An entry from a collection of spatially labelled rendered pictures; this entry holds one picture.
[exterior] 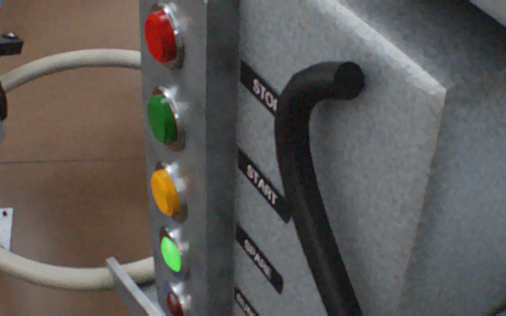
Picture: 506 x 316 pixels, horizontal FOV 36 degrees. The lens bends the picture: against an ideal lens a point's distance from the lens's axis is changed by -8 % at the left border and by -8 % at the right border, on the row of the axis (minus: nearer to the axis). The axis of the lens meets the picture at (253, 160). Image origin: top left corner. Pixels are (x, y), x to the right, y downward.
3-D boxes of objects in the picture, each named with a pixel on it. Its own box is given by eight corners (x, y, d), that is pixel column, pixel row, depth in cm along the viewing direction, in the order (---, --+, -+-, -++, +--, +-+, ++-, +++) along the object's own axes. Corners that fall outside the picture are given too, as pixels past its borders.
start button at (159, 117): (185, 149, 43) (184, 109, 41) (166, 155, 43) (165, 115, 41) (163, 122, 45) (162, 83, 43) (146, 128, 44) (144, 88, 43)
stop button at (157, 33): (183, 68, 40) (183, 23, 38) (164, 74, 39) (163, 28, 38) (161, 43, 41) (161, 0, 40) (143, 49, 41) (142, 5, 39)
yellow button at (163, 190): (187, 220, 46) (186, 185, 45) (170, 226, 46) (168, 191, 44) (166, 192, 48) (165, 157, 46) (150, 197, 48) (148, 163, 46)
